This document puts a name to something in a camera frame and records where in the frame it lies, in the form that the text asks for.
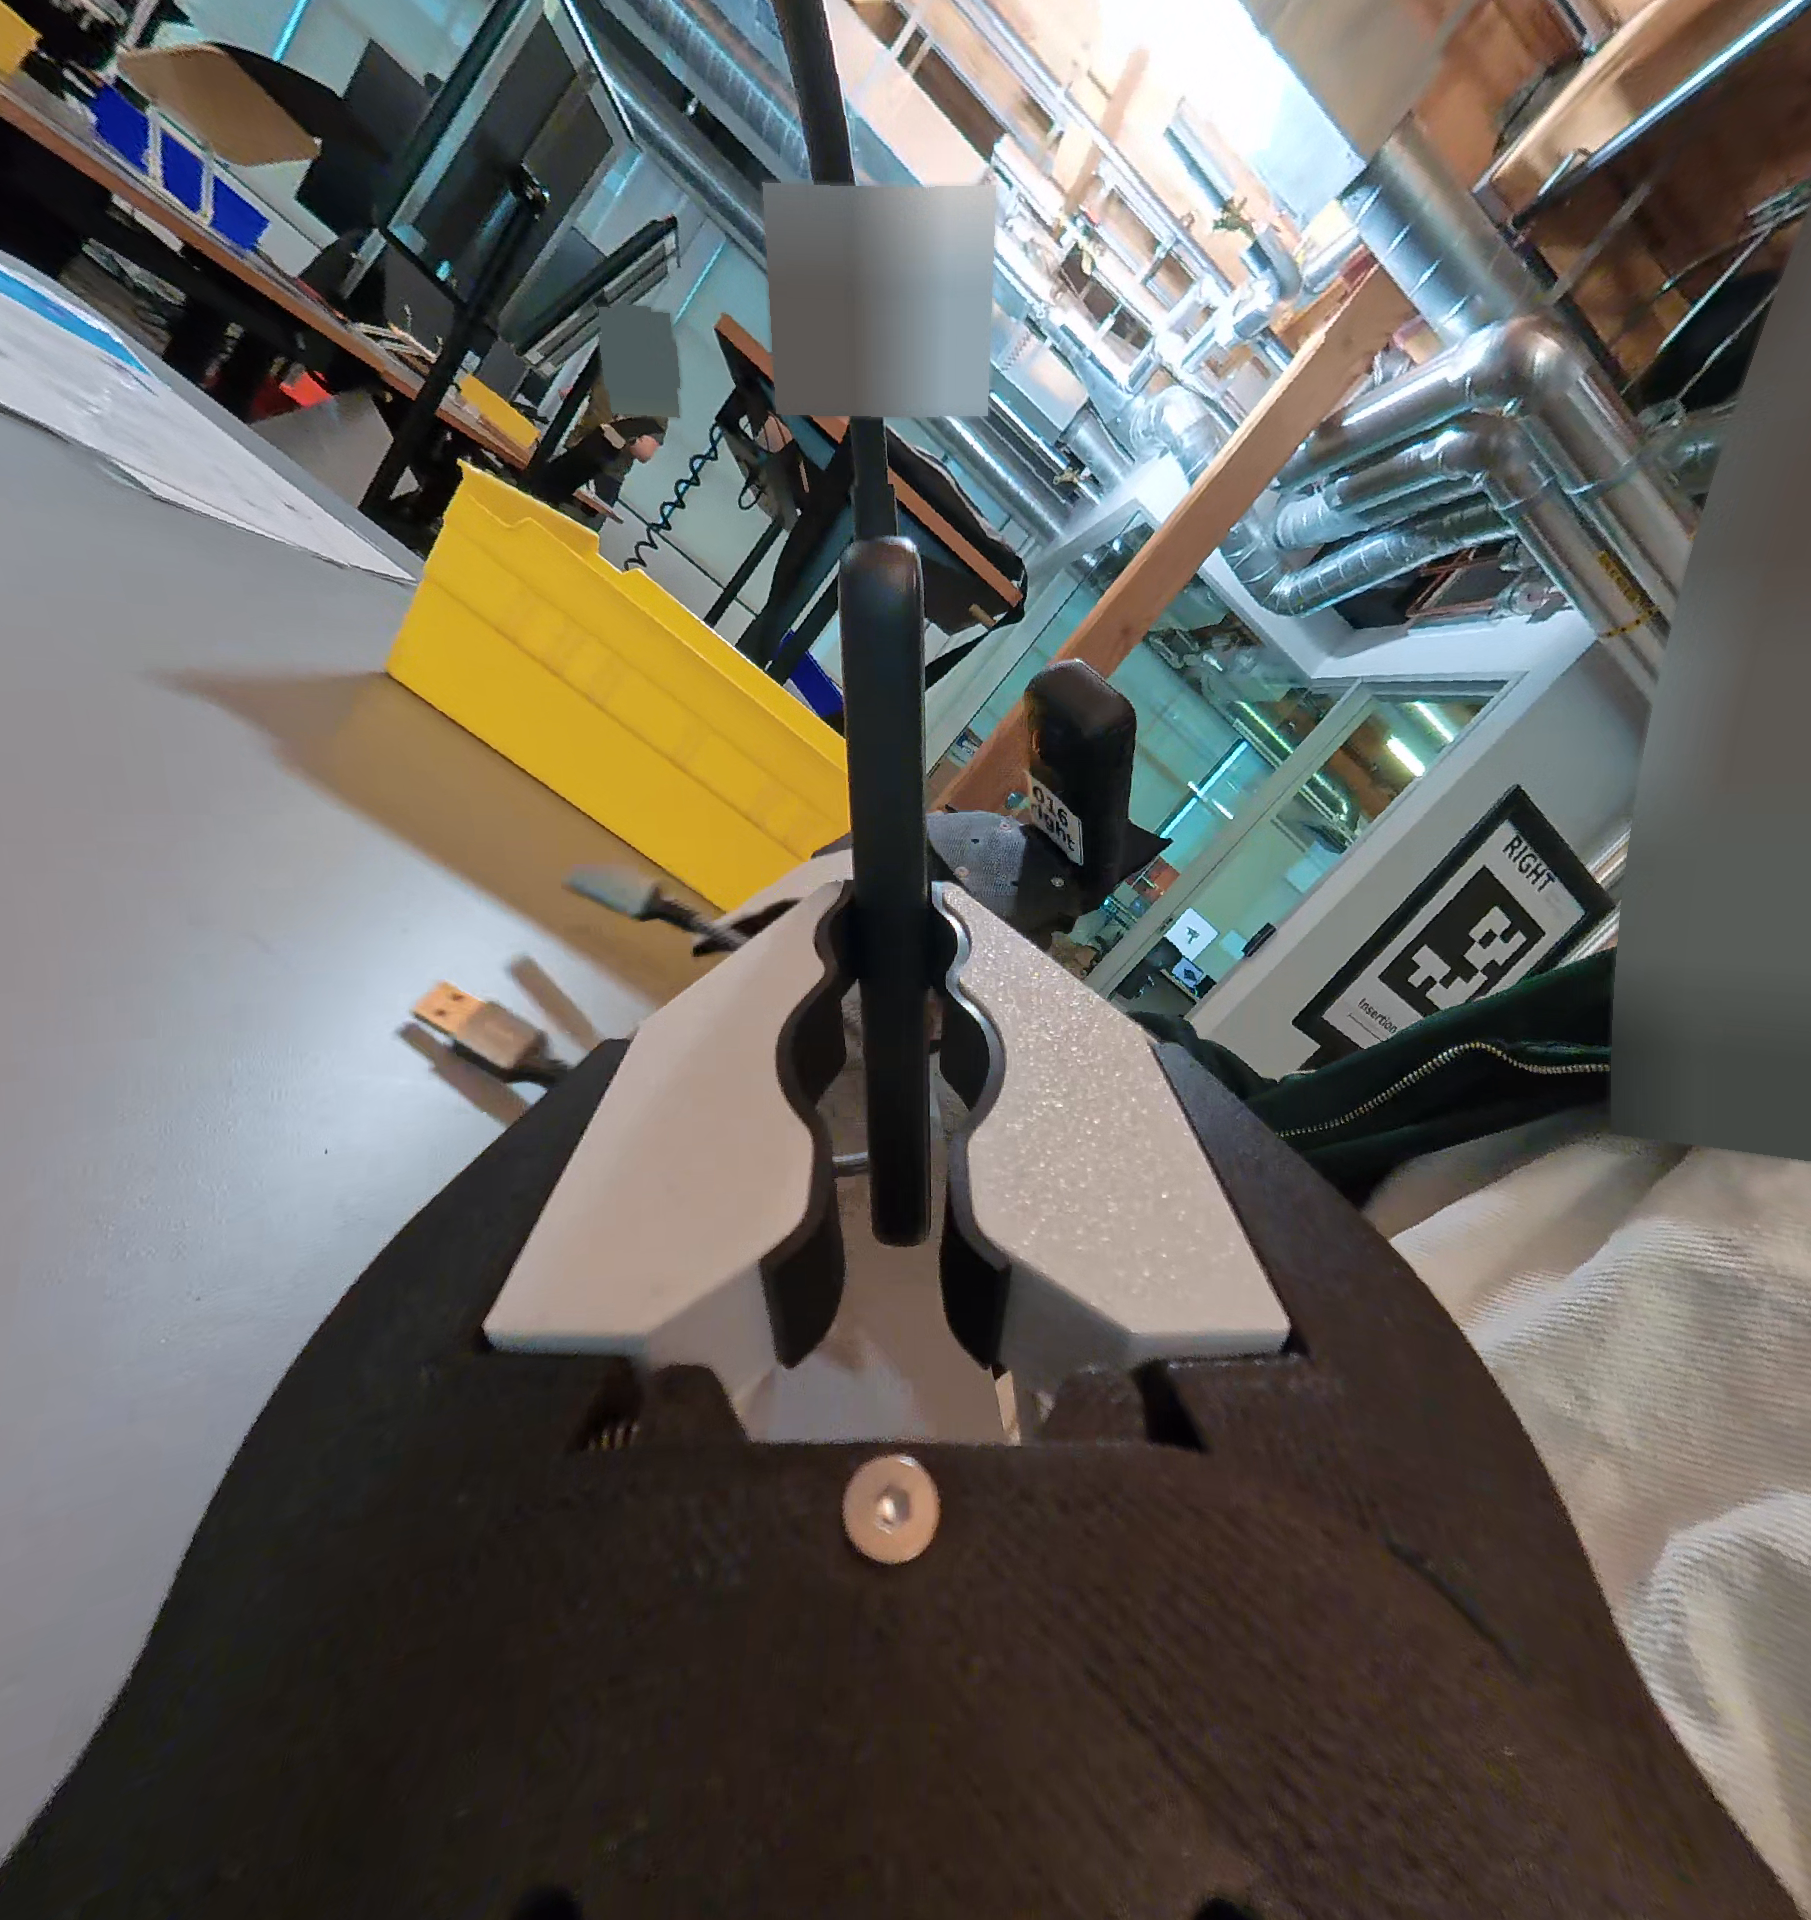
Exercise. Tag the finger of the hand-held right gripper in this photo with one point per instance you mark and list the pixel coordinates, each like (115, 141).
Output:
(980, 848)

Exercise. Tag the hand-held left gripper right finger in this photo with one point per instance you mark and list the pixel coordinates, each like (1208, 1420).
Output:
(1108, 1184)

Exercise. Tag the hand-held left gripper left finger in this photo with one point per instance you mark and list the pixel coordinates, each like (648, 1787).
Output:
(650, 1184)

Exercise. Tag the wooden beam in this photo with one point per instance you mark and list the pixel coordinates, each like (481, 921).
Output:
(1220, 481)

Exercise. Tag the dark green zip jacket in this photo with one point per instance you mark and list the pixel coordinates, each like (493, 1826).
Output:
(1430, 1088)

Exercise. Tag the yellow plastic bin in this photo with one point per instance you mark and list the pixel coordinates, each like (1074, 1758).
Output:
(606, 674)

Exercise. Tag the black framed printed tag board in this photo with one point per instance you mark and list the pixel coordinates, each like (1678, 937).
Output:
(1460, 944)

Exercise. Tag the silver ventilation ducts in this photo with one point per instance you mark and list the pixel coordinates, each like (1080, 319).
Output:
(1460, 434)

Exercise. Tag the black monitor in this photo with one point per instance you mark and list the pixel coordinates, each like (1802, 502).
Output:
(590, 293)

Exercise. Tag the long wooden workbench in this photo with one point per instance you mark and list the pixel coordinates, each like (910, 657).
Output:
(321, 315)

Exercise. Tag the white paper sheet blue stripe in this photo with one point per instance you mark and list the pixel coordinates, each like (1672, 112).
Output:
(111, 399)

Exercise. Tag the blue storage bin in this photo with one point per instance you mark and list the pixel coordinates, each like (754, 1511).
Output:
(123, 128)
(179, 165)
(239, 207)

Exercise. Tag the cardboard box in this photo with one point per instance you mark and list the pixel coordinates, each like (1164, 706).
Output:
(231, 90)

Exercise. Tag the black frame wooden workbench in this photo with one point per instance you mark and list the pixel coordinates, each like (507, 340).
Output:
(996, 579)

